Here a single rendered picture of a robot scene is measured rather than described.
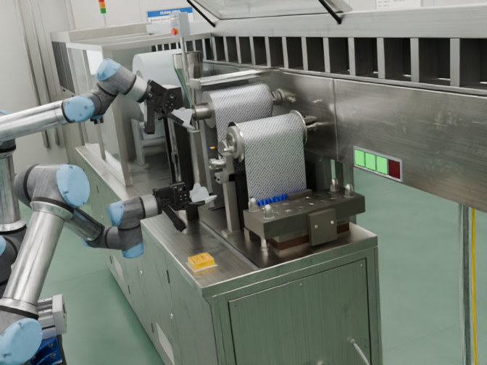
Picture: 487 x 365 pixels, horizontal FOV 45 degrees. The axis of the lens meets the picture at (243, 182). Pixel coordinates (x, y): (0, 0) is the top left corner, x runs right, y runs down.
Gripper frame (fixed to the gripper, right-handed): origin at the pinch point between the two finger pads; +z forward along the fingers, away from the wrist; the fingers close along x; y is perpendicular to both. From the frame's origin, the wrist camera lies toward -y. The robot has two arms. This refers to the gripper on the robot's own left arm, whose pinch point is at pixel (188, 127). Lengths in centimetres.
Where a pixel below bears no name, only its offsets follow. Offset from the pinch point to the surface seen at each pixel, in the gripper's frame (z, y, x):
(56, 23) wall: -1, 52, 550
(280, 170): 36.7, 3.9, -6.0
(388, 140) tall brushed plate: 42, 27, -45
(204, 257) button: 22.0, -34.9, -16.1
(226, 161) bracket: 19.6, -3.2, 1.4
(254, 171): 27.7, -1.4, -6.0
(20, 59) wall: -15, -5, 550
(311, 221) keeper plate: 44, -7, -28
